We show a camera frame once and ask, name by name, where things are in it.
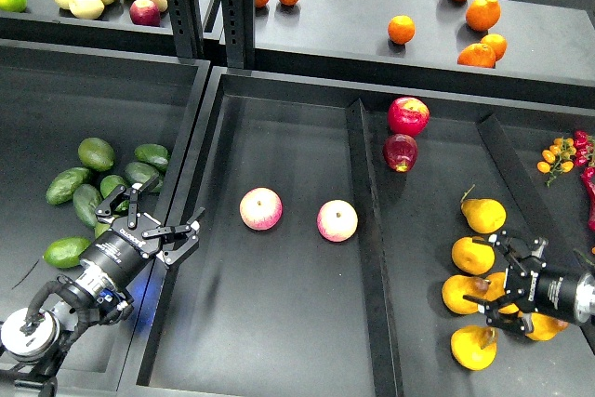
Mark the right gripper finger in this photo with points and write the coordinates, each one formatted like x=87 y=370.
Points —
x=491 y=310
x=523 y=253

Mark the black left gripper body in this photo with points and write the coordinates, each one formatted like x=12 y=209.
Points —
x=121 y=253

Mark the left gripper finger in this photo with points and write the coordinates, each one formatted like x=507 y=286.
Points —
x=175 y=243
x=120 y=193

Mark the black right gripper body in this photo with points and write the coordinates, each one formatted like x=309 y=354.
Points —
x=549 y=292

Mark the yellow pear with stem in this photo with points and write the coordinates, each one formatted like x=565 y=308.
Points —
x=474 y=347

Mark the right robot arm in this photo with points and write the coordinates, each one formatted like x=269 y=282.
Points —
x=585 y=294

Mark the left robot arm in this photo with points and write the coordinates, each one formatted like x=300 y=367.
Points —
x=39 y=336

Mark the avocado centre small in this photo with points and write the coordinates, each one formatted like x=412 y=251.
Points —
x=108 y=184

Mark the yellow pear lower right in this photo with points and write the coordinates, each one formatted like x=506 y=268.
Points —
x=545 y=327

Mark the avocado middle right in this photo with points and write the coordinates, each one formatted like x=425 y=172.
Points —
x=138 y=172

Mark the light green avocado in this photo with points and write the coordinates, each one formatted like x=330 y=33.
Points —
x=65 y=253

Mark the yellow pear top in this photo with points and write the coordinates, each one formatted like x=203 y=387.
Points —
x=483 y=215

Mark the avocado top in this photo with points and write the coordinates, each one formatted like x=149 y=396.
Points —
x=96 y=154

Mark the avocado upper right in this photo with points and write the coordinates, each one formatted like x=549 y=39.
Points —
x=153 y=154

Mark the pink apple left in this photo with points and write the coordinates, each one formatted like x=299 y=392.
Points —
x=261 y=209

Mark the pink apple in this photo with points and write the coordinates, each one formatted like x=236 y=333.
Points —
x=261 y=209
x=337 y=221

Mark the orange cherry tomato bunch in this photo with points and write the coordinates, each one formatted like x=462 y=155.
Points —
x=557 y=159

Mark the red chili peppers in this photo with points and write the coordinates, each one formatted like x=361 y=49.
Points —
x=584 y=157

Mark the pink apple right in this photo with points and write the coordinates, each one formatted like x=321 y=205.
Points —
x=337 y=221

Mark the dark red apple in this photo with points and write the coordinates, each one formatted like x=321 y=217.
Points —
x=400 y=152

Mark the black tray divider left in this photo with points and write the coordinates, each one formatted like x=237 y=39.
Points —
x=380 y=321

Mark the bright red apple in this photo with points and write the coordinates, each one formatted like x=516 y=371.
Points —
x=408 y=115

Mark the red apple on shelf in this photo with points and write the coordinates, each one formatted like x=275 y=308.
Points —
x=145 y=12

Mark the orange front right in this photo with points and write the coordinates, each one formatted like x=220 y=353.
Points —
x=477 y=55

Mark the orange behind front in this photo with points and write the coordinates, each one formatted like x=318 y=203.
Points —
x=497 y=42

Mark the black shelf post left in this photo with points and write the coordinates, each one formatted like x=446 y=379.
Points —
x=187 y=28

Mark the black shelf post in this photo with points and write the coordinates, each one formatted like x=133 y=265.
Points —
x=239 y=31
x=187 y=28

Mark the black shelf post right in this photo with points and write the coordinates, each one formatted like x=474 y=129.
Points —
x=239 y=31

